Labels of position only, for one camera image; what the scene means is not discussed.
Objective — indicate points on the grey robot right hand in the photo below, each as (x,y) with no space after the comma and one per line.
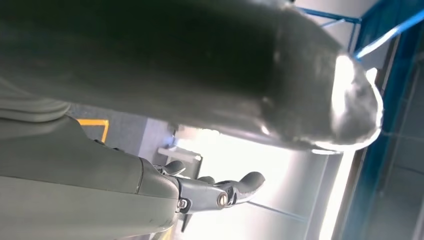
(198,59)

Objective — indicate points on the blue metal shelf rack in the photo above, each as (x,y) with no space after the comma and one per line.
(391,33)

